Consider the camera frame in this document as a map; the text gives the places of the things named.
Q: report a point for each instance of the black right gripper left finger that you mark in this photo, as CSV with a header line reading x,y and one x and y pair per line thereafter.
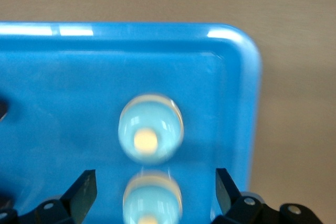
x,y
84,190

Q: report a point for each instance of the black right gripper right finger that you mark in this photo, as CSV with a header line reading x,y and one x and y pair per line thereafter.
x,y
225,190

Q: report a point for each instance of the blue call bell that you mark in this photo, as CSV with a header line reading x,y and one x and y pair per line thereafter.
x,y
152,200
149,119

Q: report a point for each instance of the large dark electrolytic capacitor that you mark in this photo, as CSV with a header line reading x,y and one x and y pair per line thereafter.
x,y
2,108

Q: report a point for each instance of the blue plastic tray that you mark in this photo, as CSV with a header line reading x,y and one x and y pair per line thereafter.
x,y
65,90

